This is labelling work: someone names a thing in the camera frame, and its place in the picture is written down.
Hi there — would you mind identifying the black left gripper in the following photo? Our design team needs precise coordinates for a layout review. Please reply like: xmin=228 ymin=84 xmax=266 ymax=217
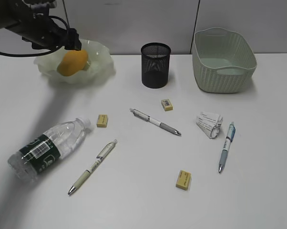
xmin=21 ymin=14 xmax=82 ymax=51

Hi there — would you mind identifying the yellow mango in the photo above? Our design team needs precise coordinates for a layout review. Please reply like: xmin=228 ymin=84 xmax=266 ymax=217
xmin=57 ymin=50 xmax=89 ymax=76

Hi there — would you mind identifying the clear water bottle green label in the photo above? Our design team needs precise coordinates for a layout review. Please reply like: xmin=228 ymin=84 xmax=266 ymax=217
xmin=8 ymin=118 xmax=91 ymax=182

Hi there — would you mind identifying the white green ballpoint pen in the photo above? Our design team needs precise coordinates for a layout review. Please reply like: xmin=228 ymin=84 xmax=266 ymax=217
xmin=68 ymin=139 xmax=118 ymax=196

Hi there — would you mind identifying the printed waste paper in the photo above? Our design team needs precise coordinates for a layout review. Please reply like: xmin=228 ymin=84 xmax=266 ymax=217
xmin=195 ymin=112 xmax=223 ymax=139

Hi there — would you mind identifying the white blue ballpoint pen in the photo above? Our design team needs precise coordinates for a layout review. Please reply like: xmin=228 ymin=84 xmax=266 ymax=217
xmin=218 ymin=122 xmax=236 ymax=174

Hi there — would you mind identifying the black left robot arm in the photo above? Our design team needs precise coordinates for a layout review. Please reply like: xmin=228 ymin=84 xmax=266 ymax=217
xmin=0 ymin=0 xmax=82 ymax=51

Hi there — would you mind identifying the pale green wavy glass plate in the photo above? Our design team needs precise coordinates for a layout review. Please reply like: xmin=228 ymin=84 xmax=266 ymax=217
xmin=34 ymin=39 xmax=115 ymax=87

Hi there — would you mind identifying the black mesh pen holder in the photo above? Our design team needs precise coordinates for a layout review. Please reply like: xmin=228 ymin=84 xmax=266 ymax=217
xmin=141 ymin=42 xmax=171 ymax=89

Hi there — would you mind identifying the yellow eraser left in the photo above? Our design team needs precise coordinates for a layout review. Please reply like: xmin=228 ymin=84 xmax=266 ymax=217
xmin=96 ymin=114 xmax=108 ymax=128

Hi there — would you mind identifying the white grey ballpoint pen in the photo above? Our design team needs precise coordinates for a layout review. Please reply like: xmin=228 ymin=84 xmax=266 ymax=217
xmin=130 ymin=108 xmax=182 ymax=136

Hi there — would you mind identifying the yellow eraser with barcode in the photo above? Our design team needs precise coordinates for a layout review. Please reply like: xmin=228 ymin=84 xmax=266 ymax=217
xmin=161 ymin=99 xmax=174 ymax=111

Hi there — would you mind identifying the pale green woven plastic basket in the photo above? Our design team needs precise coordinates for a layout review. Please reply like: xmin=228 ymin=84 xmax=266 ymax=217
xmin=192 ymin=27 xmax=257 ymax=94

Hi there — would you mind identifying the yellow eraser front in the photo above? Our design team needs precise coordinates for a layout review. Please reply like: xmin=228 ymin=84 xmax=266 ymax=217
xmin=175 ymin=170 xmax=191 ymax=190

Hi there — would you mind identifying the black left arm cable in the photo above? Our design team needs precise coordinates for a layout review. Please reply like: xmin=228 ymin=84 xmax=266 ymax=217
xmin=0 ymin=15 xmax=74 ymax=57

